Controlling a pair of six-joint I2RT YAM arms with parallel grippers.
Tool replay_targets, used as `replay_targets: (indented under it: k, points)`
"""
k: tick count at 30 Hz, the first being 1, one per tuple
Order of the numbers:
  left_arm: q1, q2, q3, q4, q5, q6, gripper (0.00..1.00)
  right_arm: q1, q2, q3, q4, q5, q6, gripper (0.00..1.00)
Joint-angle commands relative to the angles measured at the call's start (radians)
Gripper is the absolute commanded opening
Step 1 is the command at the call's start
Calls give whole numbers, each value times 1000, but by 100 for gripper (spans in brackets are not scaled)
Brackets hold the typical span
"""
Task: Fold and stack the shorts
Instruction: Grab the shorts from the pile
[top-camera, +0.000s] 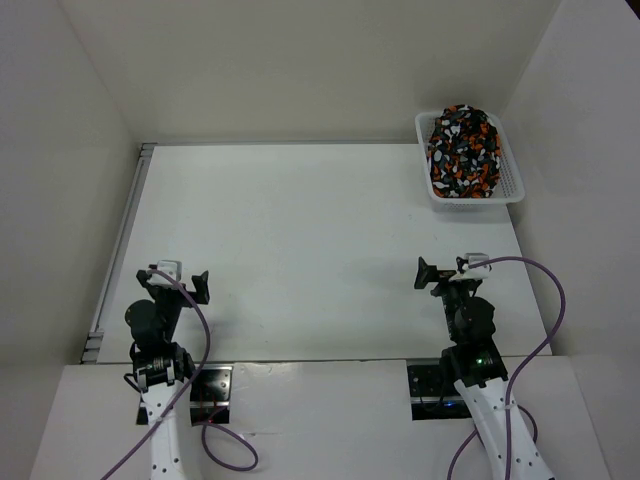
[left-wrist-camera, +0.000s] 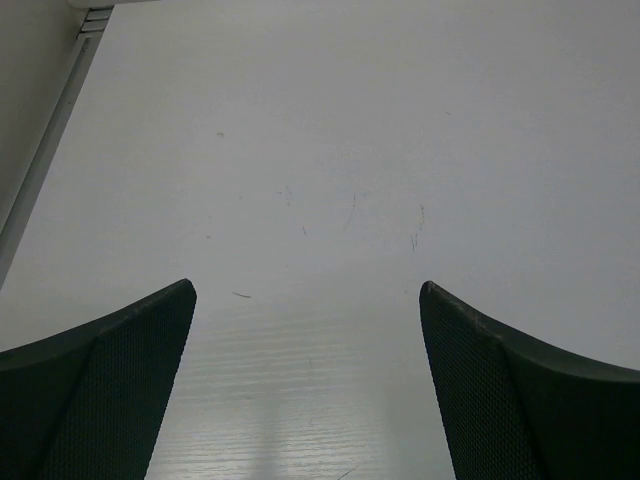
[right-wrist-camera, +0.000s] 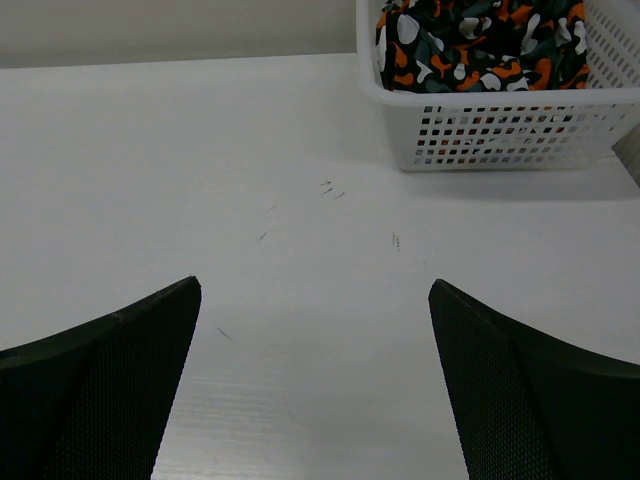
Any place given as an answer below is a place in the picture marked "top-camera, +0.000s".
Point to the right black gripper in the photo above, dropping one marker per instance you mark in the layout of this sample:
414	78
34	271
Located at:
428	272

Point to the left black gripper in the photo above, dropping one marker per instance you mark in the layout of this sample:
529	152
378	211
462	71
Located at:
200	285

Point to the orange camouflage shorts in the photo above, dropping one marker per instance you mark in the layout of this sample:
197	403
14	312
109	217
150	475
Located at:
464	154

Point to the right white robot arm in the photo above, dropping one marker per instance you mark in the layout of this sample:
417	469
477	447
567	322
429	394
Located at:
474	368

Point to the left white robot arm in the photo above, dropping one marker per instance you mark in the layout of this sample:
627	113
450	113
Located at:
163	370

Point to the white plastic basket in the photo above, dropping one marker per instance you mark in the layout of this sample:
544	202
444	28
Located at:
509	190

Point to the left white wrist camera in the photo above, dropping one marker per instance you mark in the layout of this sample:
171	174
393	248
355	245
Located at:
165	273

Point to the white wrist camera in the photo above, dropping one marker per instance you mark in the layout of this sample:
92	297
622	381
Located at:
165	273
474	266

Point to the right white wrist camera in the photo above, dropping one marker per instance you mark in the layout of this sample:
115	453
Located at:
474	266

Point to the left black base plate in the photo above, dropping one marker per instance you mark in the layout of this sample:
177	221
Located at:
210	395

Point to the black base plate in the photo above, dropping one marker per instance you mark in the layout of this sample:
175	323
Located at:
210	395
432	397

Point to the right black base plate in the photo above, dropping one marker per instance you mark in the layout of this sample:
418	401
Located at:
432	397

